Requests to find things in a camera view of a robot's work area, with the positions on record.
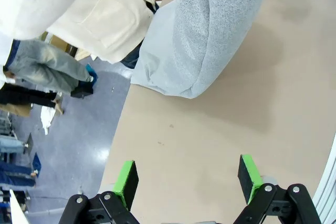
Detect black box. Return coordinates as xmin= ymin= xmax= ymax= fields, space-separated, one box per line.
xmin=70 ymin=81 xmax=95 ymax=100

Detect person in cream cardigan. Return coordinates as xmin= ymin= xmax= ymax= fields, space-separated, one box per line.
xmin=46 ymin=0 xmax=160 ymax=70

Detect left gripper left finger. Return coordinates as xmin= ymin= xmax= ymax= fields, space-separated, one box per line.
xmin=58 ymin=160 xmax=140 ymax=224

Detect grey training pants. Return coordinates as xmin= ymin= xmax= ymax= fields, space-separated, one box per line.
xmin=130 ymin=0 xmax=275 ymax=100

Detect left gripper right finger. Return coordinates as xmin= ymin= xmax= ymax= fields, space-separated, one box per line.
xmin=232 ymin=154 xmax=323 ymax=224

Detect bare beige mannequin black trousers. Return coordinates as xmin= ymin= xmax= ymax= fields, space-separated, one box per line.
xmin=0 ymin=82 xmax=64 ymax=116

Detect white cloth on floor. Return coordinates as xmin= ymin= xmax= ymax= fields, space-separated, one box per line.
xmin=40 ymin=105 xmax=58 ymax=136

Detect white table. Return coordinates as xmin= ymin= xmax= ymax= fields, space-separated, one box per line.
xmin=9 ymin=189 xmax=30 ymax=224

